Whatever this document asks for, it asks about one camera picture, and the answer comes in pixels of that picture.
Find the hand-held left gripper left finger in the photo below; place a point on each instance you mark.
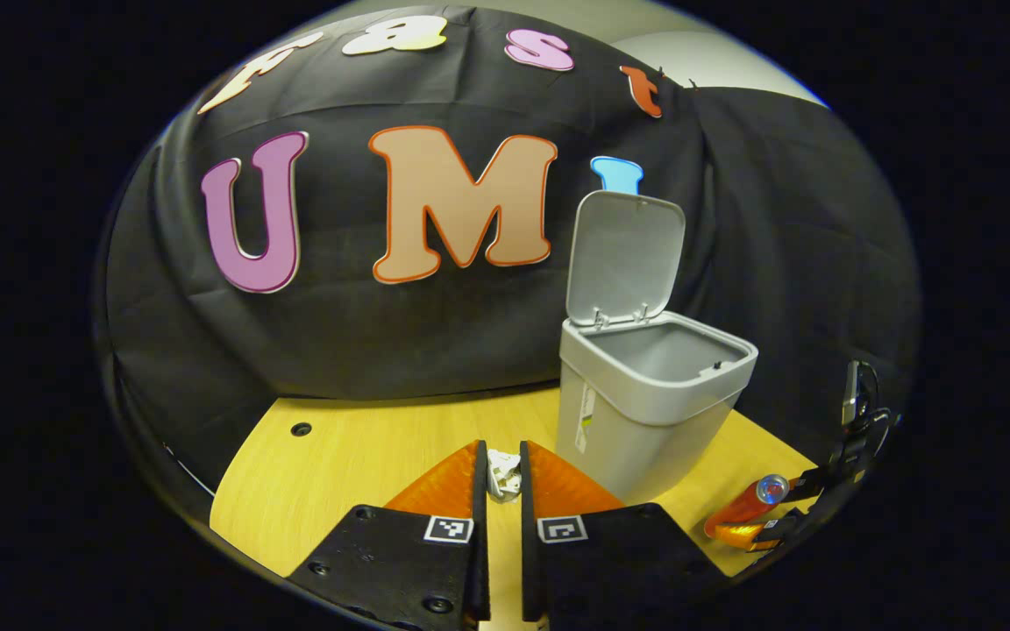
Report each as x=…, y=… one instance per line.
x=480, y=543

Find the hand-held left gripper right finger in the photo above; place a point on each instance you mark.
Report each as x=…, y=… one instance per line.
x=528, y=552

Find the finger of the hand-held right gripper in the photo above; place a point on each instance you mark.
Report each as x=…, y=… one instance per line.
x=755, y=535
x=821, y=482

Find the red pop can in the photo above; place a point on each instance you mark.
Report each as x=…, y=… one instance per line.
x=737, y=510

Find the white paper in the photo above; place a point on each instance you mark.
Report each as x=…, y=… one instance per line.
x=503, y=473

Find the white desktop garbage bin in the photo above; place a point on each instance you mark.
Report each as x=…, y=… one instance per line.
x=636, y=412

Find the wooden desktop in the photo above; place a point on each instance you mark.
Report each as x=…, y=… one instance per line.
x=338, y=473

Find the black backdrop cloth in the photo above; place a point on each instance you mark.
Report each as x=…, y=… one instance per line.
x=338, y=333

